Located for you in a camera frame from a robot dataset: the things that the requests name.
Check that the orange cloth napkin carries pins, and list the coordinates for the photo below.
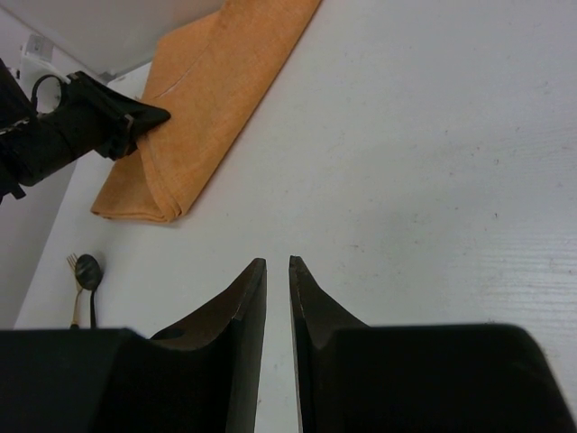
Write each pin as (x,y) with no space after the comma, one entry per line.
(210,75)

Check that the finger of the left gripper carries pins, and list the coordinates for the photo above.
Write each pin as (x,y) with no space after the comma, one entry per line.
(141,118)

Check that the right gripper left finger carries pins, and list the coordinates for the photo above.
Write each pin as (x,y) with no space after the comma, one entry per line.
(200,374)

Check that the gold fork dark handle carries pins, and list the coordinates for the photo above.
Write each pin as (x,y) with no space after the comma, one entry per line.
(72,262)

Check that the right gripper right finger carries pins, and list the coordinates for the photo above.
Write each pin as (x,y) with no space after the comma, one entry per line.
(352,377)

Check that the black spoon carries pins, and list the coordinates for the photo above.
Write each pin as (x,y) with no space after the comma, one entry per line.
(89,275)

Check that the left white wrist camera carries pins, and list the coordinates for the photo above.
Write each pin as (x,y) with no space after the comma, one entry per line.
(38,77)

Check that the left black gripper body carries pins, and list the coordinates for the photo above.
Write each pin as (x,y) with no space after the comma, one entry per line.
(92,117)

